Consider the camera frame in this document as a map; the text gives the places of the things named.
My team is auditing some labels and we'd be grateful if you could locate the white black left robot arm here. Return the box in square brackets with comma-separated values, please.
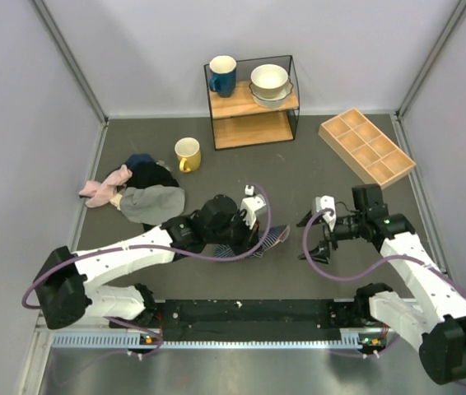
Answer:
[35, 194, 267, 330]

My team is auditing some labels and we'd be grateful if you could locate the black garment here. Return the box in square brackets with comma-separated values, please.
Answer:
[126, 163, 179, 189]

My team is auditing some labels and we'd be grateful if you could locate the wooden compartment tray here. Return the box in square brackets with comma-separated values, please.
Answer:
[319, 108, 416, 188]

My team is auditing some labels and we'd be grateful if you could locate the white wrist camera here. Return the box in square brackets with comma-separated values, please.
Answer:
[311, 195, 337, 231]
[240, 184, 268, 230]

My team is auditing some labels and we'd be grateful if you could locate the blue ceramic mug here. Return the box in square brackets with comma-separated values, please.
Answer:
[208, 55, 237, 98]

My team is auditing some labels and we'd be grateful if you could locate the cream ceramic bowl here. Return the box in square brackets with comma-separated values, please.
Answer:
[250, 64, 289, 99]

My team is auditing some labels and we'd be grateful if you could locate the navy striped boxer underwear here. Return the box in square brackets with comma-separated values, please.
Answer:
[213, 225, 290, 258]

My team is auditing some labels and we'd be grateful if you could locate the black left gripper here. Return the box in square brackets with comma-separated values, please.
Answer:
[206, 210, 264, 259]

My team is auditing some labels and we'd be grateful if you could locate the white scalloped bowl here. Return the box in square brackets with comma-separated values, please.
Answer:
[249, 80, 294, 109]

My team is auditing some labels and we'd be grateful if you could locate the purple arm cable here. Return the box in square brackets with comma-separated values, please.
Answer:
[302, 207, 466, 390]
[21, 183, 273, 309]

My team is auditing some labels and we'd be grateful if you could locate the grey slotted cable duct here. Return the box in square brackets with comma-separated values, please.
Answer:
[51, 332, 386, 350]

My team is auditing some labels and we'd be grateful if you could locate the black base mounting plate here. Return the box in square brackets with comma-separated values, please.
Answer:
[109, 299, 386, 342]

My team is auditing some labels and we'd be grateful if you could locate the dark blue garment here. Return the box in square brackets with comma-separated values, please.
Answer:
[124, 153, 156, 172]

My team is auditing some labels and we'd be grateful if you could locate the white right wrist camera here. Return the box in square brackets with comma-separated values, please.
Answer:
[311, 195, 337, 231]

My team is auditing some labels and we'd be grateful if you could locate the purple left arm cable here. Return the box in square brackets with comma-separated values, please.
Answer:
[21, 183, 273, 309]

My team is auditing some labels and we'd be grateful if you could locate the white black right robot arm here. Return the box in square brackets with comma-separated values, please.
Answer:
[299, 184, 466, 385]

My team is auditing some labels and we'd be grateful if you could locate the black wire wooden shelf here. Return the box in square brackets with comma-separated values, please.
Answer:
[207, 54, 301, 151]

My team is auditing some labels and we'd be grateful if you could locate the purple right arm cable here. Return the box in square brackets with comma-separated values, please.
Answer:
[302, 207, 466, 390]

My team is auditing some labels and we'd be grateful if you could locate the yellow ceramic mug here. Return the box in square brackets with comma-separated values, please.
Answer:
[175, 137, 201, 173]

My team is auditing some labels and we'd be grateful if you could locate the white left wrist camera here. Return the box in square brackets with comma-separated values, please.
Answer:
[240, 184, 268, 230]

